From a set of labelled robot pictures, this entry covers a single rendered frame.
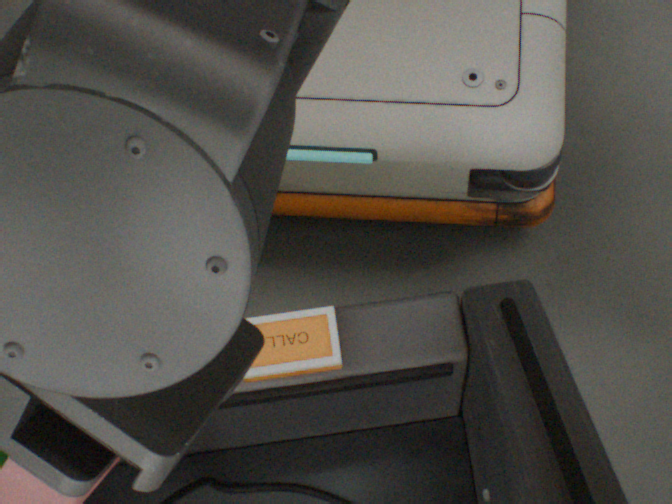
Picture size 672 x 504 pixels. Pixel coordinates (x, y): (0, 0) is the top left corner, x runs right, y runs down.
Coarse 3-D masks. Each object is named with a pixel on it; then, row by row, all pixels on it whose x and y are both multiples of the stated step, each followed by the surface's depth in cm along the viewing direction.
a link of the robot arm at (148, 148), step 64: (64, 0) 18; (128, 0) 18; (192, 0) 19; (256, 0) 20; (320, 0) 22; (0, 64) 19; (64, 64) 18; (128, 64) 18; (192, 64) 18; (256, 64) 18; (0, 128) 18; (64, 128) 18; (128, 128) 18; (192, 128) 18; (256, 128) 18; (0, 192) 19; (64, 192) 19; (128, 192) 19; (192, 192) 19; (256, 192) 20; (0, 256) 20; (64, 256) 19; (128, 256) 19; (192, 256) 19; (256, 256) 20; (0, 320) 20; (64, 320) 20; (128, 320) 20; (192, 320) 20; (64, 384) 21; (128, 384) 21
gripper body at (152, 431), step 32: (224, 352) 33; (256, 352) 33; (192, 384) 31; (224, 384) 32; (64, 416) 30; (96, 416) 29; (128, 416) 29; (160, 416) 30; (192, 416) 30; (128, 448) 29; (160, 448) 29; (160, 480) 30
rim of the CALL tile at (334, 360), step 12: (300, 312) 63; (312, 312) 63; (324, 312) 63; (336, 336) 63; (336, 348) 62; (312, 360) 62; (324, 360) 62; (336, 360) 62; (252, 372) 62; (264, 372) 62; (276, 372) 62
